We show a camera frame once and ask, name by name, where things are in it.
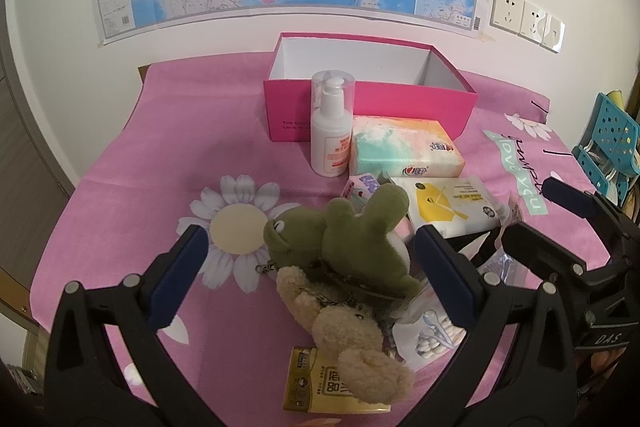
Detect green frog plush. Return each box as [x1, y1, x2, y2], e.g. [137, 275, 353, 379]
[264, 184, 421, 299]

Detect pastel tissue pack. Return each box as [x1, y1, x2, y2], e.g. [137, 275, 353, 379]
[348, 116, 465, 178]

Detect gold tissue pack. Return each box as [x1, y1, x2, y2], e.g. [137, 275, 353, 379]
[282, 347, 392, 415]

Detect beige teddy bear plush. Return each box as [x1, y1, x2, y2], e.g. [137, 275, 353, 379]
[276, 265, 414, 405]

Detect small pink floral tissue pack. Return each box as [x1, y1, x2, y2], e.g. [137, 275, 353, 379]
[341, 173, 381, 212]

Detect blue plastic rack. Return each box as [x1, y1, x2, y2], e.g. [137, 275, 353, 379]
[572, 93, 639, 207]

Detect pink floral tablecloth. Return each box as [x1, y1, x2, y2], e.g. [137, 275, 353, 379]
[30, 53, 608, 426]

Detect cotton swab bag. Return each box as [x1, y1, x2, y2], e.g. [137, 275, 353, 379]
[392, 291, 466, 371]

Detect white yellow wet wipes pack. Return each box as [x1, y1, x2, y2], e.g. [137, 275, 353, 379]
[392, 176, 503, 239]

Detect white wall sockets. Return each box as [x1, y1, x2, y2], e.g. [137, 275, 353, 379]
[490, 0, 566, 53]

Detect pink storage box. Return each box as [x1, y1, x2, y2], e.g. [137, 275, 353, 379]
[264, 32, 478, 142]

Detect white pump lotion bottle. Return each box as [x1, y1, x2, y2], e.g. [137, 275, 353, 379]
[310, 70, 355, 178]

